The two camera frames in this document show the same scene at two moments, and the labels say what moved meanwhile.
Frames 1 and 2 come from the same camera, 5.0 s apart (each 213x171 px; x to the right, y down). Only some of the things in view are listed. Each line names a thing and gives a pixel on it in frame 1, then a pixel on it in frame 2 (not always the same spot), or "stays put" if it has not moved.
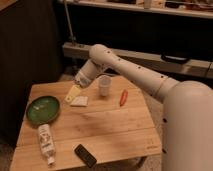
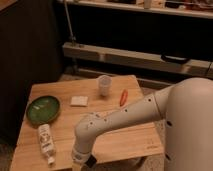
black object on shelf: x=174 y=59 stays put
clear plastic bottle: x=47 y=143 stays put
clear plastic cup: x=104 y=84 stays put
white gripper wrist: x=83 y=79 -> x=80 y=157
